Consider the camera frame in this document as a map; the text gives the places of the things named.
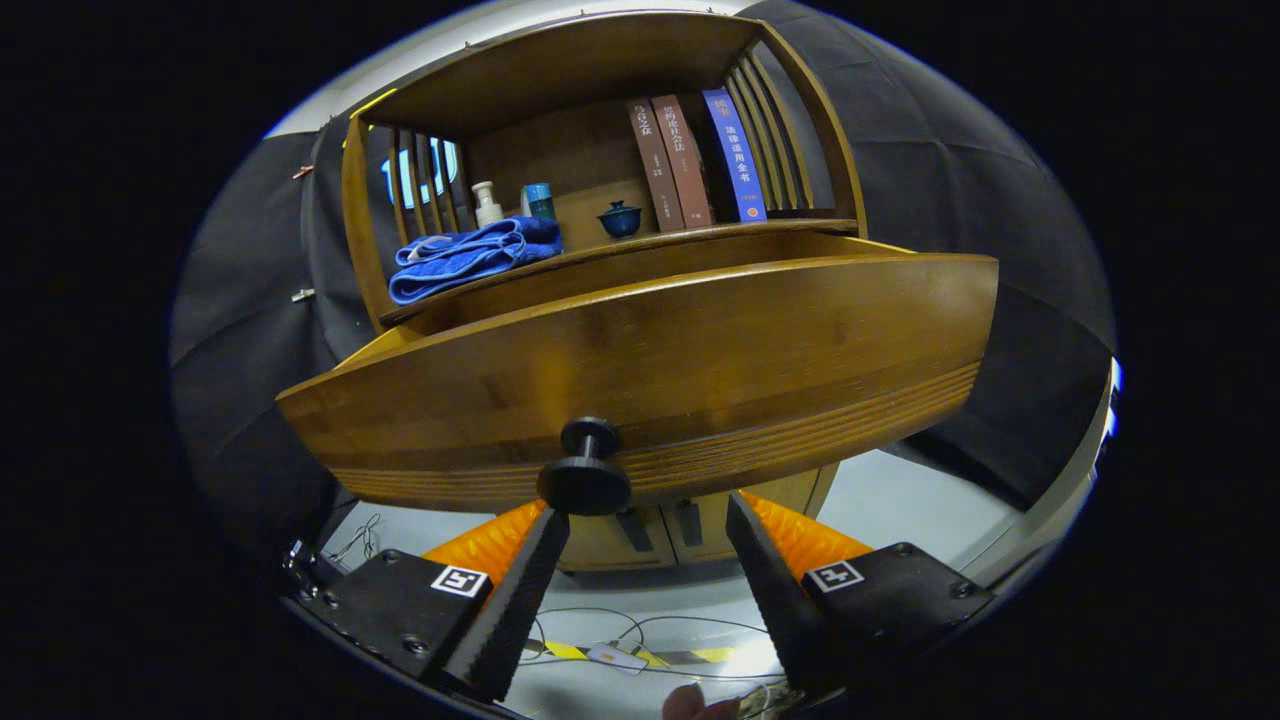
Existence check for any reddish brown book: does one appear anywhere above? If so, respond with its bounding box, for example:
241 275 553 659
652 95 714 229

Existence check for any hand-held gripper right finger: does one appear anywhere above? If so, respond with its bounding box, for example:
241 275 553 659
726 490 997 701

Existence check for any blue book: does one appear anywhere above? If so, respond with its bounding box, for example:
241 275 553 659
702 89 768 223

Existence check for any small white floor device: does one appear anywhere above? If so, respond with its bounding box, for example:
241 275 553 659
585 642 649 674

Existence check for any dark brown book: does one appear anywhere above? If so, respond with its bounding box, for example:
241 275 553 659
627 97 686 233

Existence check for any wooden cabinet door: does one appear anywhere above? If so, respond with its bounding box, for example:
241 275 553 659
660 464 839 567
555 505 676 574

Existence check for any wooden cabinet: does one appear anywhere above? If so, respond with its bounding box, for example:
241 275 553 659
340 10 871 576

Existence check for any black backdrop cloth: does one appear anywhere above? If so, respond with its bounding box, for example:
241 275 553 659
170 0 1118 561

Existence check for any folded blue towel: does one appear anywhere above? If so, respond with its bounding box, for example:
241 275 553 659
388 216 563 306

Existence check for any wooden countertop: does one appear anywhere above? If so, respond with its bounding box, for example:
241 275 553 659
380 218 861 323

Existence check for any yellow black floor tape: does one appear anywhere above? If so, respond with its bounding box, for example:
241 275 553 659
540 640 743 669

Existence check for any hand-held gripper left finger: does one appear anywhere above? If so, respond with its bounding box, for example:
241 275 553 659
300 500 571 704

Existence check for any thin black floor cable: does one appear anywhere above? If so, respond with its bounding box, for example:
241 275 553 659
520 605 796 696

